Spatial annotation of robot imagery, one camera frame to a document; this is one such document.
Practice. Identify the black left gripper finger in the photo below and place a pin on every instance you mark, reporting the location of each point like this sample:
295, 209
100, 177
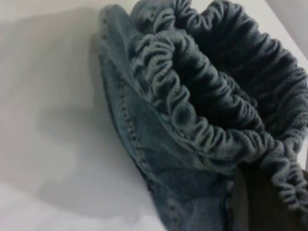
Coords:
260, 211

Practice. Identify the blue denim jeans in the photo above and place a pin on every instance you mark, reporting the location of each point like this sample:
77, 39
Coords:
168, 120

